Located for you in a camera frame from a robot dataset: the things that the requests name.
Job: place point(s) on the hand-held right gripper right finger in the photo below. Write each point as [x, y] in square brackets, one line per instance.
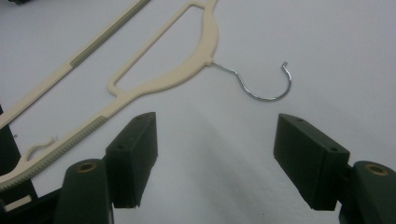
[311, 165]

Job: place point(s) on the cream plastic clothes hanger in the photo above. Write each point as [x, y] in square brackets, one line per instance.
[199, 59]

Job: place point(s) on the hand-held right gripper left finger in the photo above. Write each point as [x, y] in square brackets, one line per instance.
[132, 161]

